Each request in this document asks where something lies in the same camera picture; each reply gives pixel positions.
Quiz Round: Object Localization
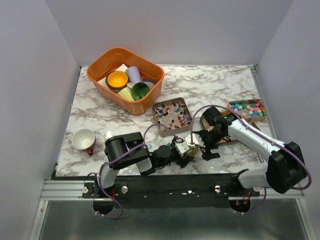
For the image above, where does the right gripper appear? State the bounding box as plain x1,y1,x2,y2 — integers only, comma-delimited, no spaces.
196,128,225,161

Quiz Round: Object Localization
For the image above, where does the gold jar lid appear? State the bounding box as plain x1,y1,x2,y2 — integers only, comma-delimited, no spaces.
185,146,199,157

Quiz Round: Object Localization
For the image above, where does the gold tin of translucent candies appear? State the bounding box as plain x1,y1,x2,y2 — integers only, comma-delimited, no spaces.
199,116,238,145

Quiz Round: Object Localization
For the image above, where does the tin of lollipops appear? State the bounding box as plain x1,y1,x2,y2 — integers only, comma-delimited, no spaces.
152,97,192,135

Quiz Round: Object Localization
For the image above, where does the steel scoop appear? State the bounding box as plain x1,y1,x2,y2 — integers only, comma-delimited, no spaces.
249,121,266,163

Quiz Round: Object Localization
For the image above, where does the gold tin of pastel candies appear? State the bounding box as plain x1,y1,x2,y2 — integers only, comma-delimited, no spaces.
227,98,268,123

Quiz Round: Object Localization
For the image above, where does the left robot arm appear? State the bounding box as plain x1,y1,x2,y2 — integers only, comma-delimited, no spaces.
93,132,194,198

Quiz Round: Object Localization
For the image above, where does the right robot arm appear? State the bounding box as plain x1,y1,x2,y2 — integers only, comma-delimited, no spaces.
198,106,308,196

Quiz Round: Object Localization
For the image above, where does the green bowl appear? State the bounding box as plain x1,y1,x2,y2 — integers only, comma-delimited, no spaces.
131,82,150,101

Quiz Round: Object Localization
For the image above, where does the floral patterned cup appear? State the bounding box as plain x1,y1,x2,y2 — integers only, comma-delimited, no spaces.
141,78,156,90

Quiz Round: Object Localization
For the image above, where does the pale yellow cup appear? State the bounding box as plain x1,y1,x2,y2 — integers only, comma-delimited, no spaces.
117,87,135,102

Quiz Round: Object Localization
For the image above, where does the lavender cup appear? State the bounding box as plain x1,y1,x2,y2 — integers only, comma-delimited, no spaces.
125,66,141,84

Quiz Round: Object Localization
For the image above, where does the orange-lined dark bowl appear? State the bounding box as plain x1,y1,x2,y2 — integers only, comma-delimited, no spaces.
105,71,129,90

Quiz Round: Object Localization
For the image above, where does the orange plastic bin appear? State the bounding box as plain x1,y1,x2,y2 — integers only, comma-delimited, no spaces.
86,47,165,116

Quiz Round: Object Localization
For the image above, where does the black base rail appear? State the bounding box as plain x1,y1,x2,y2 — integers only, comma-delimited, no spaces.
82,171,261,210

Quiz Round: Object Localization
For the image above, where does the white teacup red handle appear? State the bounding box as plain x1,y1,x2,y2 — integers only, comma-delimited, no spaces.
71,129,96,156

